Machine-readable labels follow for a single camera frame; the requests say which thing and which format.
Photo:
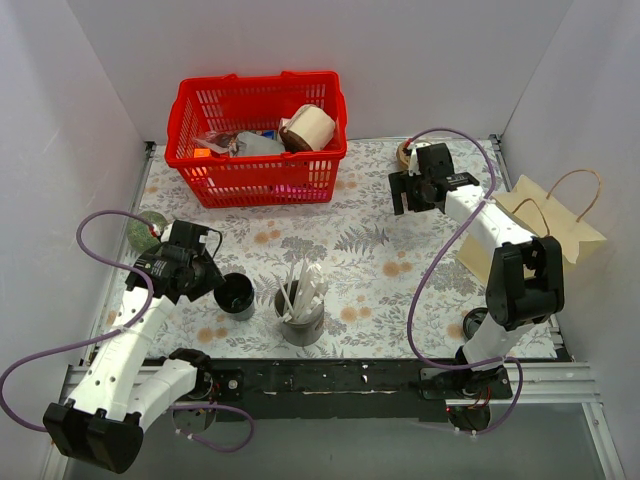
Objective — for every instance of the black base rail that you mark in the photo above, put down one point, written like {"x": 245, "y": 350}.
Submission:
{"x": 270, "y": 389}

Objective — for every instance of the black cup lid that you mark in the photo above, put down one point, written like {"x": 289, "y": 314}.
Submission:
{"x": 472, "y": 321}

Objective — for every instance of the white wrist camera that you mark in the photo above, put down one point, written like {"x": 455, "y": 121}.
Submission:
{"x": 161, "y": 232}
{"x": 411, "y": 153}

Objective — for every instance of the floral table mat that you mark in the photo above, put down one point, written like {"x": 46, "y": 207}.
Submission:
{"x": 380, "y": 302}

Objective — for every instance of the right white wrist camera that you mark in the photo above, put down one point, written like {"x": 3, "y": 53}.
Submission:
{"x": 411, "y": 153}

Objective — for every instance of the grey plastic pouch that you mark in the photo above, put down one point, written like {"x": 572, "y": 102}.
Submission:
{"x": 251, "y": 144}

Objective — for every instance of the kraft paper bag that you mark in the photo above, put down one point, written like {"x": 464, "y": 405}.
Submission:
{"x": 538, "y": 211}

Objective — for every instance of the stack of black paper cups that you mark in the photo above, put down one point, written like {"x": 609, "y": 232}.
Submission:
{"x": 236, "y": 296}

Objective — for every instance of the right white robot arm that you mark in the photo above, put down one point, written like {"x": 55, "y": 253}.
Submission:
{"x": 526, "y": 282}

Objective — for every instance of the grey cup of straws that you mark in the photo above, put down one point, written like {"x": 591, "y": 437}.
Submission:
{"x": 299, "y": 303}

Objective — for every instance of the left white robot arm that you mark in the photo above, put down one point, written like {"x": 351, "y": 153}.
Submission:
{"x": 103, "y": 420}

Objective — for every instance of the beige paper roll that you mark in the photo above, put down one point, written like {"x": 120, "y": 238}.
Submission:
{"x": 310, "y": 129}

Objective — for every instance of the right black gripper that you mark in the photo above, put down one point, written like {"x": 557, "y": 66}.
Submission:
{"x": 403, "y": 185}

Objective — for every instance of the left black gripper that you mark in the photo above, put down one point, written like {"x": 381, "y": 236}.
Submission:
{"x": 209, "y": 272}

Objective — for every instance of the orange small box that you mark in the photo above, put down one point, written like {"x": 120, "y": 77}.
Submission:
{"x": 202, "y": 152}

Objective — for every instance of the green melon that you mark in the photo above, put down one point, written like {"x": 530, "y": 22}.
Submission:
{"x": 138, "y": 234}

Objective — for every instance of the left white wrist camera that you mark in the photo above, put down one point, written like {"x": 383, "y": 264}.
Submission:
{"x": 161, "y": 232}

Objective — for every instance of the red plastic shopping basket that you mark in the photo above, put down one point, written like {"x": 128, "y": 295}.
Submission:
{"x": 257, "y": 104}

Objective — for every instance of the clear snack packet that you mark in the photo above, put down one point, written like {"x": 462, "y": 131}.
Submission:
{"x": 220, "y": 143}

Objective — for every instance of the cardboard cup carrier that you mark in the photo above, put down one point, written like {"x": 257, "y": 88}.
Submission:
{"x": 403, "y": 155}

